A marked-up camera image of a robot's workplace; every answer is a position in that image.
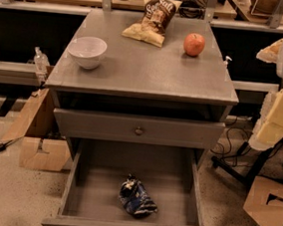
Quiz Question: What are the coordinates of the red apple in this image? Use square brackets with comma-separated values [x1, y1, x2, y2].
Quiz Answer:
[183, 33, 205, 57]

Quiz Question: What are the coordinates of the grey wooden drawer cabinet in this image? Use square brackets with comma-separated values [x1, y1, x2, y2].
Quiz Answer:
[31, 2, 247, 226]

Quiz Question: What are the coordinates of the white pump dispenser bottle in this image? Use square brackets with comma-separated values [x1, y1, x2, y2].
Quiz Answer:
[223, 55, 233, 68]

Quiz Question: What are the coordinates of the clear plastic bottle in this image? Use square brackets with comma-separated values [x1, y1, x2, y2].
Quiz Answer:
[34, 47, 50, 83]

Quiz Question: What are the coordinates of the right cardboard box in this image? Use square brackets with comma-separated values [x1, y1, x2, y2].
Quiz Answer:
[243, 176, 283, 226]

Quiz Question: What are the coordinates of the round metal drawer knob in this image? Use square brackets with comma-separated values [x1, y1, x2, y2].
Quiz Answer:
[135, 127, 143, 135]

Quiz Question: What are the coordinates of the white bowl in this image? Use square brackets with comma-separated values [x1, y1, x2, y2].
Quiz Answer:
[67, 36, 108, 69]

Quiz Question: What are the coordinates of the open grey middle drawer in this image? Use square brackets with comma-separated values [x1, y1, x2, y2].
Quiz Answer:
[42, 140, 204, 226]

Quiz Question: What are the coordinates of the closed grey top drawer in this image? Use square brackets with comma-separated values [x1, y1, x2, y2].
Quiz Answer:
[54, 109, 224, 149]

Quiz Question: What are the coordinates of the cardboard box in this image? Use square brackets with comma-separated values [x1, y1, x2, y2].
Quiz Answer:
[2, 89, 72, 172]
[243, 176, 283, 226]

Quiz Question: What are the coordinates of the blue chip bag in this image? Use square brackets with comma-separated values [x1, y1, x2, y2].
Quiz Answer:
[119, 175, 158, 219]

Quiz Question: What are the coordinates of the left cardboard box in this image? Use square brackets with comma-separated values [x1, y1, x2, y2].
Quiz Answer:
[2, 89, 72, 172]

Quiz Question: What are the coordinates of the coiled black cable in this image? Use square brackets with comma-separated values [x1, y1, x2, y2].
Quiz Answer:
[176, 0, 207, 21]

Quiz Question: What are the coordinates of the brown sea salt chip bag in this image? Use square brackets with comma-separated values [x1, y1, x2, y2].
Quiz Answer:
[122, 0, 182, 48]

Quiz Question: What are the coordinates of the black stand with cables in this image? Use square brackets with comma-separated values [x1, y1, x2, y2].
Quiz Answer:
[207, 115, 283, 194]

